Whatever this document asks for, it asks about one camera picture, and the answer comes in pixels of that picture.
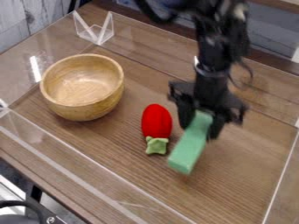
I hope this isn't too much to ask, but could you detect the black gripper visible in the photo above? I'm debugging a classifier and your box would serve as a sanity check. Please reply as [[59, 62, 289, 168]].
[[169, 66, 249, 139]]

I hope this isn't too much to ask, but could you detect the green rectangular block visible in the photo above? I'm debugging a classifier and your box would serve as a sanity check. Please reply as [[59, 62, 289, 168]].
[[167, 111, 213, 175]]

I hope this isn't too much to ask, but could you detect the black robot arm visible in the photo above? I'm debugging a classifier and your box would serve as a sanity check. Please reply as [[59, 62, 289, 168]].
[[135, 0, 250, 140]]

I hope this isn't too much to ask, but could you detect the brown wooden bowl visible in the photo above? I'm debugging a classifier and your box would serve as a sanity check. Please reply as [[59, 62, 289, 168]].
[[41, 53, 126, 122]]

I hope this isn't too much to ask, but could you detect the red plush strawberry toy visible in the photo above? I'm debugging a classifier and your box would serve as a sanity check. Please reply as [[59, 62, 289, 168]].
[[142, 104, 174, 155]]

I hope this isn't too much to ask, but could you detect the clear acrylic corner bracket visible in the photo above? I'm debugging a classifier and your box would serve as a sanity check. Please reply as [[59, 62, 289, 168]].
[[73, 11, 115, 46]]

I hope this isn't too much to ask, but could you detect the clear acrylic tray wall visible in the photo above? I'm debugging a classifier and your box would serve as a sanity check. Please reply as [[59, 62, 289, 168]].
[[0, 103, 195, 224]]

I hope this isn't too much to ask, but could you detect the black cable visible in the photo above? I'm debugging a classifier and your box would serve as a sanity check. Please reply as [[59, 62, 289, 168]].
[[0, 199, 45, 224]]

